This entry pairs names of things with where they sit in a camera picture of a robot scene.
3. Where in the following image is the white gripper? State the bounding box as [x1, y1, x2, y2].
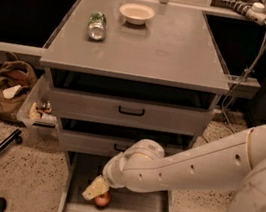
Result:
[82, 152, 127, 201]

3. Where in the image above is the red apple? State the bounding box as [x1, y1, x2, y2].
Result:
[94, 192, 111, 208]

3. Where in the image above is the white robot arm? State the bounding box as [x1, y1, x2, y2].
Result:
[83, 124, 266, 212]

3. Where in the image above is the grey bottom drawer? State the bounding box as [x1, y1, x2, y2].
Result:
[59, 152, 171, 212]

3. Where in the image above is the grey drawer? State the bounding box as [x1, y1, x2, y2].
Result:
[59, 152, 171, 212]
[45, 68, 219, 136]
[58, 118, 194, 157]

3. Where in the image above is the grey middle drawer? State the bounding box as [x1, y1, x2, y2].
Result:
[58, 118, 194, 157]

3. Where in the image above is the grey top drawer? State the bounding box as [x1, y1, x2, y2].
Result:
[45, 68, 219, 136]

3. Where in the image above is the grey drawer cabinet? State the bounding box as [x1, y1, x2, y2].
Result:
[14, 0, 242, 212]

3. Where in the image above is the clear plastic bin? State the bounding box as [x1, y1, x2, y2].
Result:
[17, 75, 57, 136]

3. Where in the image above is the brown canvas bag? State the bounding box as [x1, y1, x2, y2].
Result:
[0, 52, 37, 123]

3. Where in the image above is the green soda can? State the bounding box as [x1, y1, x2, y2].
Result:
[87, 11, 107, 41]

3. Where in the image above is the white bowl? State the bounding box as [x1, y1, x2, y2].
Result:
[119, 3, 155, 25]

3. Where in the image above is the white cable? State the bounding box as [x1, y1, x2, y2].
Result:
[217, 15, 266, 129]

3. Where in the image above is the white coiled hose fixture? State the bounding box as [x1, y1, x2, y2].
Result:
[222, 0, 266, 25]

